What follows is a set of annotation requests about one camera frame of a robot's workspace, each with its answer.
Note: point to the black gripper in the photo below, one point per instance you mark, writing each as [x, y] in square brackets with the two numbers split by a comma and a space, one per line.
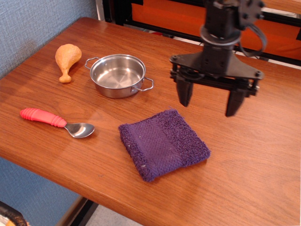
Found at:
[216, 67]

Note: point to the small stainless steel pot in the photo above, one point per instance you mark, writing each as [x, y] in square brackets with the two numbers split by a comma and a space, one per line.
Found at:
[119, 75]

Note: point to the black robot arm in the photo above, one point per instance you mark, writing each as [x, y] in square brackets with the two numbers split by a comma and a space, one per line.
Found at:
[226, 19]

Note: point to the purple terry cloth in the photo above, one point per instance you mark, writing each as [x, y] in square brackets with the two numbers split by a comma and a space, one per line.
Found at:
[162, 143]

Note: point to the toy chicken drumstick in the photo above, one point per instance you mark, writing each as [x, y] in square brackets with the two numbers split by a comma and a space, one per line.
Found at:
[66, 56]

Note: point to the orange panel with black frame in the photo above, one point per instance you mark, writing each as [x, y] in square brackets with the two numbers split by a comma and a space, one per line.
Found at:
[183, 18]

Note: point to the red handled metal spoon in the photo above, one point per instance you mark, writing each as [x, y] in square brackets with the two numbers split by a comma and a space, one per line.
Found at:
[76, 130]

